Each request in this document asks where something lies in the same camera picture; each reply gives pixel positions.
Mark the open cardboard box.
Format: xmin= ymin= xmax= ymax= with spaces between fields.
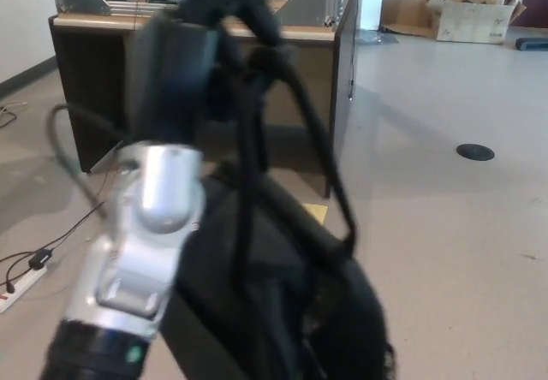
xmin=422 ymin=0 xmax=528 ymax=45

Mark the black round floor cover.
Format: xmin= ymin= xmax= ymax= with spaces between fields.
xmin=456 ymin=143 xmax=496 ymax=162

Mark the beige floor cable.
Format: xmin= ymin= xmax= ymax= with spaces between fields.
xmin=0 ymin=101 xmax=29 ymax=130

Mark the dark wooden desk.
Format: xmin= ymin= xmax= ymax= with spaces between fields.
xmin=47 ymin=0 xmax=364 ymax=199

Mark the flattened brown cardboard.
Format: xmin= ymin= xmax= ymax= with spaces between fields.
xmin=379 ymin=0 xmax=439 ymax=39

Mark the white power strip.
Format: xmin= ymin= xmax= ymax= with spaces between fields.
xmin=0 ymin=263 xmax=48 ymax=313

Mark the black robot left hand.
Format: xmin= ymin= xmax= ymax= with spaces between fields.
xmin=127 ymin=0 xmax=301 ymax=146

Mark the black plug with cable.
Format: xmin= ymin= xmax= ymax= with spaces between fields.
xmin=0 ymin=250 xmax=36 ymax=294

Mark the black power adapter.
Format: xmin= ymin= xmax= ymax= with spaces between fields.
xmin=27 ymin=247 xmax=55 ymax=269

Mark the yellow paper sheet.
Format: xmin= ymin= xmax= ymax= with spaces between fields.
xmin=302 ymin=202 xmax=330 ymax=228

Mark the clear plastic wrap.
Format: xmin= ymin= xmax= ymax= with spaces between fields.
xmin=355 ymin=27 xmax=402 ymax=47

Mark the black lunchbag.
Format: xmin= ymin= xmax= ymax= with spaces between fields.
xmin=164 ymin=22 xmax=397 ymax=380

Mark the thin black side cable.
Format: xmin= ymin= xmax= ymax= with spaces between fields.
xmin=347 ymin=50 xmax=357 ymax=101

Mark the dark blue flat object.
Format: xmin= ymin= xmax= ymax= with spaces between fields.
xmin=515 ymin=37 xmax=548 ymax=53

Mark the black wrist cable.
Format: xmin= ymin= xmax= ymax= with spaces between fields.
xmin=45 ymin=103 xmax=134 ymax=219

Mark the long black power cable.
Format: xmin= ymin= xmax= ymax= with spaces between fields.
xmin=50 ymin=168 xmax=126 ymax=255

